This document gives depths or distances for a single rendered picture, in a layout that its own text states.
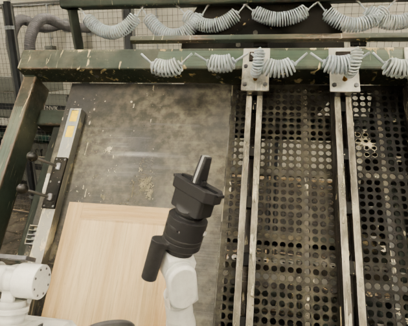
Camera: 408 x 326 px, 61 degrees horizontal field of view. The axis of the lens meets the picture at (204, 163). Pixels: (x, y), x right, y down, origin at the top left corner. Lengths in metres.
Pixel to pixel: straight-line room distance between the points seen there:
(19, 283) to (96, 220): 0.59
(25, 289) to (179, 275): 0.29
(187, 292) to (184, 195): 0.21
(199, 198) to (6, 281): 0.40
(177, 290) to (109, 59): 1.02
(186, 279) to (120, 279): 0.51
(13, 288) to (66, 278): 0.55
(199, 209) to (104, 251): 0.64
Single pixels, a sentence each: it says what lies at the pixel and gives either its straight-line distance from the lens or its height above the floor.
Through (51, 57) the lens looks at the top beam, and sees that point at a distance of 1.65.
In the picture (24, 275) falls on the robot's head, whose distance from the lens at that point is 0.78.
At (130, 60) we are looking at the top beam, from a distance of 1.49.
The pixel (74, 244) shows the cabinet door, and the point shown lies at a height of 1.22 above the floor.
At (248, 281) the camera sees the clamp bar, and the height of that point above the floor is 1.19.
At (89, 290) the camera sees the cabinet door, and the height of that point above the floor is 1.10.
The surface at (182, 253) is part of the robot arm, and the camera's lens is 0.75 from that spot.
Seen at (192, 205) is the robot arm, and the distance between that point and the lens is 0.72.
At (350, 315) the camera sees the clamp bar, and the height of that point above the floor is 1.14.
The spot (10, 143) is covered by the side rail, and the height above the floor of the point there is 1.53.
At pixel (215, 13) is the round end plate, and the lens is 1.85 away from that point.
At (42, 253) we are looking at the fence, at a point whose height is 1.20.
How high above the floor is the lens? 1.83
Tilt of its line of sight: 16 degrees down
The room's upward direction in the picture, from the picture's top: straight up
